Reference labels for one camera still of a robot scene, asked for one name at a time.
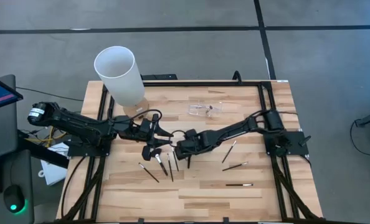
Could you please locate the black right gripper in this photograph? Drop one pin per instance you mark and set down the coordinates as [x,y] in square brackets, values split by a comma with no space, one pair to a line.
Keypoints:
[200,140]

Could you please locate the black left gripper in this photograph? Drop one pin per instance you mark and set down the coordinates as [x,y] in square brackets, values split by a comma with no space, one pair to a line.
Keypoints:
[141,132]

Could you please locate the medium round black makeup brush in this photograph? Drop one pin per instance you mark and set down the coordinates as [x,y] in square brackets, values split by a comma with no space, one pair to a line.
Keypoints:
[189,163]

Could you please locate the large black fan powder brush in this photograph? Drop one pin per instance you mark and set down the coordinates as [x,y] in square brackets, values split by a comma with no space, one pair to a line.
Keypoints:
[159,159]

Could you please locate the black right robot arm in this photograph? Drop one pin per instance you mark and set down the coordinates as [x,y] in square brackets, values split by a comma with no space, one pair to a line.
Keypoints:
[235,127]

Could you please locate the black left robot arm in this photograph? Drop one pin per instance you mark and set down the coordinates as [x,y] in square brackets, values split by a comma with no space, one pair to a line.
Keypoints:
[73,123]

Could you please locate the clear acrylic brush holder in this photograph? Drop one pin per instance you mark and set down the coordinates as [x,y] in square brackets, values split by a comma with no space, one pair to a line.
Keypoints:
[197,112]

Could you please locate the black power strip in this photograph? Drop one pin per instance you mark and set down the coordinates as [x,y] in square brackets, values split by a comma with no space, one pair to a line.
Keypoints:
[160,76]

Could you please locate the white cylindrical cup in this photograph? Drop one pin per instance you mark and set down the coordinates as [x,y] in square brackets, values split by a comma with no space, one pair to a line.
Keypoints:
[119,74]

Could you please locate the white paper bag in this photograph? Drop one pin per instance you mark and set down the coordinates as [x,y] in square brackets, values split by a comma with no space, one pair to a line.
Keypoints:
[52,174]

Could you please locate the black metal beam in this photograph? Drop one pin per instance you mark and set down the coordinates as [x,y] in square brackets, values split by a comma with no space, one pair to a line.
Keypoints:
[41,152]

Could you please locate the grey side desk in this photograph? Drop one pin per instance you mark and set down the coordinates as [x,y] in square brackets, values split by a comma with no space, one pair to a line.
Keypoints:
[4,133]

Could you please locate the black computer mouse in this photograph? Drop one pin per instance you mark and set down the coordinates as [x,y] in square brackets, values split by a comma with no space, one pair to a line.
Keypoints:
[13,197]

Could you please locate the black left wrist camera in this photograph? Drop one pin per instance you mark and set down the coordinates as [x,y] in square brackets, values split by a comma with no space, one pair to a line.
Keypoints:
[146,125]

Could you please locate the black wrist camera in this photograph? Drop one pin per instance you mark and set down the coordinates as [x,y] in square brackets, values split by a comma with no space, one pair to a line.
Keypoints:
[190,133]
[146,125]

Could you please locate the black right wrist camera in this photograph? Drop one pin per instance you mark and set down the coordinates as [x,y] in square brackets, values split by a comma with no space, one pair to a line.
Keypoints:
[190,133]

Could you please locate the black aluminium table frame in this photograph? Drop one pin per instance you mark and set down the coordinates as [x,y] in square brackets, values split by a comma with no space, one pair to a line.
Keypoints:
[203,83]

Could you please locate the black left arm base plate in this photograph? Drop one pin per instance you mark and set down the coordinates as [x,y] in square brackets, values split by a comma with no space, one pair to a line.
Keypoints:
[79,149]

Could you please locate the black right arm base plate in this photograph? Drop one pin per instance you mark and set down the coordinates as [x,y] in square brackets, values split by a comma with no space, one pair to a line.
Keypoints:
[294,150]

